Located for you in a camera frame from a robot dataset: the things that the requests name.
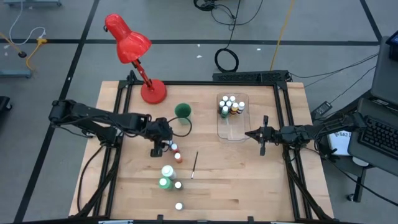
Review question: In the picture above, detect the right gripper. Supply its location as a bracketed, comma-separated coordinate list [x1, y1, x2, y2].
[244, 115, 285, 157]

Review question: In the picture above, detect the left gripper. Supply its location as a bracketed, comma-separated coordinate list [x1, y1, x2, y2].
[144, 117, 174, 157]

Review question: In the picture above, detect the clear plastic bin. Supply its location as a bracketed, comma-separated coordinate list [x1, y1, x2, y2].
[216, 91, 251, 143]

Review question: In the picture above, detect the black paintbrush silver ferrule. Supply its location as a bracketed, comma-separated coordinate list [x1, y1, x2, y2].
[190, 151, 200, 180]

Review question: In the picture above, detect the large white paint bottle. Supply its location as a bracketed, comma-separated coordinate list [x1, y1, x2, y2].
[160, 164, 177, 180]

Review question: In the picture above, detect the large green paint bottle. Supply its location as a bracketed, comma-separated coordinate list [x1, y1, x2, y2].
[157, 176, 174, 190]

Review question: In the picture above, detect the light green plastic cup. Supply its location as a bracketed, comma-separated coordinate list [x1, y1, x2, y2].
[174, 103, 193, 126]

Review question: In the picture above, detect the black power strip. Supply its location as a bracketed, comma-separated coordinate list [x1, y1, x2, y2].
[212, 70, 293, 83]

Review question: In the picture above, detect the black power brick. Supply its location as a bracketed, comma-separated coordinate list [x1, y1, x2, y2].
[311, 100, 333, 118]

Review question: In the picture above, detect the white paper sheet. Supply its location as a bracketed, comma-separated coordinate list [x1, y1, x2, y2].
[328, 130, 354, 156]

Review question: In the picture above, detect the red desk lamp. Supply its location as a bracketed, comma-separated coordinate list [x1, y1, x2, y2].
[104, 12, 168, 105]

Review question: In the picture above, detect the black workstation leg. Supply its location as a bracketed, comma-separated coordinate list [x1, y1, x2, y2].
[346, 166, 369, 203]

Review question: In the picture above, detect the black keyboard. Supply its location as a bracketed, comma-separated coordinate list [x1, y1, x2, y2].
[357, 114, 398, 161]

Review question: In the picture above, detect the grey stand foot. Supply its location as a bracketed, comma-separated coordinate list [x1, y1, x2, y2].
[0, 68, 34, 79]
[4, 0, 63, 7]

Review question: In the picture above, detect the black caster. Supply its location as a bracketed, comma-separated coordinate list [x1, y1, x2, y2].
[0, 95, 13, 112]

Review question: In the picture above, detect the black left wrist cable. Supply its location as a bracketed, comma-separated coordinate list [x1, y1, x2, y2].
[167, 116, 193, 138]

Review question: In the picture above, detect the black coiled floor cable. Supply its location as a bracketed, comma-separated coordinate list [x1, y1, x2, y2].
[214, 0, 242, 73]

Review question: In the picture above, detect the yellow floor cable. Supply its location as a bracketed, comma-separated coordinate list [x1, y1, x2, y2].
[269, 0, 296, 71]

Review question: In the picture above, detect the black workstation cable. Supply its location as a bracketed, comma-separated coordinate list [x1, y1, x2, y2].
[289, 52, 380, 79]
[329, 64, 378, 105]

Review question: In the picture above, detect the black looped floor cable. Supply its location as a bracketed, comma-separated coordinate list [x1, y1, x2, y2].
[193, 0, 265, 27]

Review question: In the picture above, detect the yellow cable with plug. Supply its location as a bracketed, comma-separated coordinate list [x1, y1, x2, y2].
[0, 30, 49, 71]

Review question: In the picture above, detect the white floor cable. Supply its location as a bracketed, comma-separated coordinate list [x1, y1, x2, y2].
[8, 0, 47, 46]

